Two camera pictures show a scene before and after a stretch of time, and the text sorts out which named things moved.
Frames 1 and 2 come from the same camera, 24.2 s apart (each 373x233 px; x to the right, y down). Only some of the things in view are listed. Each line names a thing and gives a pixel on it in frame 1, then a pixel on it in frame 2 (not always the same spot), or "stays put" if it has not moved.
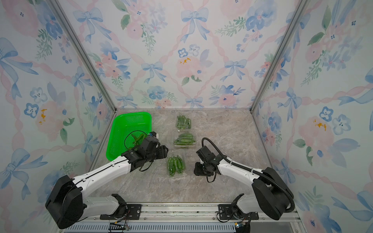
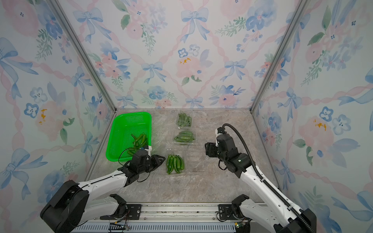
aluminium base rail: x=184 y=218 stays put
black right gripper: x=197 y=171 to x=210 y=148
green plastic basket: x=120 y=139 stays put
